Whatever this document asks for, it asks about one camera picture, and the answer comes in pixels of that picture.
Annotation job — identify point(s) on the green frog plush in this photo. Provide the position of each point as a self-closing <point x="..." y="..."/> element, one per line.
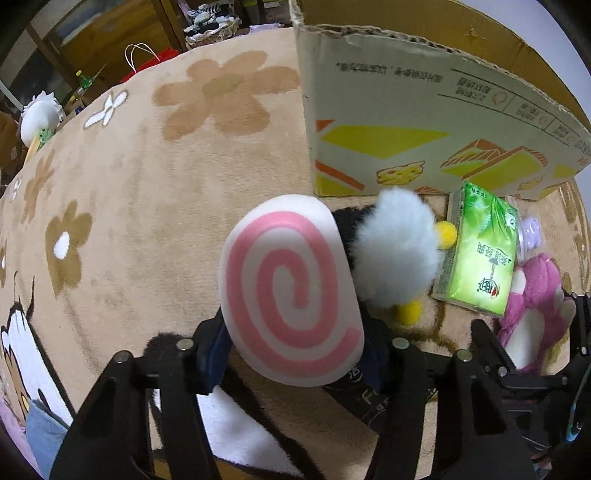
<point x="40" y="143"/>

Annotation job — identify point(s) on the black white penguin plush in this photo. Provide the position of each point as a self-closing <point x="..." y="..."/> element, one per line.
<point x="397" y="244"/>

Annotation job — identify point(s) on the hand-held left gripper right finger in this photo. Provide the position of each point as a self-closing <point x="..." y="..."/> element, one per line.
<point x="375" y="364"/>

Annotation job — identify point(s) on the black carton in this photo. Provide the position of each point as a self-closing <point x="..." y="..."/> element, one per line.
<point x="358" y="401"/>

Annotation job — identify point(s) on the printed cardboard box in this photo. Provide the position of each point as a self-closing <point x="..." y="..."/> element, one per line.
<point x="415" y="115"/>

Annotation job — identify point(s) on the wooden wardrobe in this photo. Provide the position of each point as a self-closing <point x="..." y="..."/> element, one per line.
<point x="92" y="41"/>

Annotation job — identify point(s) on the pink bear plush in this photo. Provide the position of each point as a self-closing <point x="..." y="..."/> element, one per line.
<point x="535" y="286"/>

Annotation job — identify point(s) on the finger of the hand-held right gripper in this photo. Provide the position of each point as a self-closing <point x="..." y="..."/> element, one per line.
<point x="582" y="323"/>
<point x="489" y="344"/>

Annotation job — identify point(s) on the red paper bag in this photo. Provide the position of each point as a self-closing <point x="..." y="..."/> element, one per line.
<point x="152" y="62"/>

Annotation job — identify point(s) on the green tissue pack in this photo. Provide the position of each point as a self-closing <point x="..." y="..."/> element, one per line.
<point x="480" y="249"/>

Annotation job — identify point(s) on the wicker basket of socks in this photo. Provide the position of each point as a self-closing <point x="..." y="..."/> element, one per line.
<point x="212" y="34"/>

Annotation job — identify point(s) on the white spiky round plush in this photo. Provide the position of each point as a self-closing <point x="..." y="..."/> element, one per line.
<point x="41" y="115"/>

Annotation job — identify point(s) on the person's leg in jeans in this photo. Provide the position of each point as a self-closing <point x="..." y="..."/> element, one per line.
<point x="46" y="438"/>

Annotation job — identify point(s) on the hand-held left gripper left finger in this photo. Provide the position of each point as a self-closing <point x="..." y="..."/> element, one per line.
<point x="213" y="357"/>

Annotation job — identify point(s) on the small purple plush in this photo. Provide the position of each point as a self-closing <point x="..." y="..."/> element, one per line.
<point x="530" y="230"/>

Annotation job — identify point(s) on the green bottle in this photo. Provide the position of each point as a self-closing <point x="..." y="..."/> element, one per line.
<point x="84" y="83"/>

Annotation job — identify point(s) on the white pink swirl cushion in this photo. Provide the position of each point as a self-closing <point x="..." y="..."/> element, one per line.
<point x="286" y="286"/>

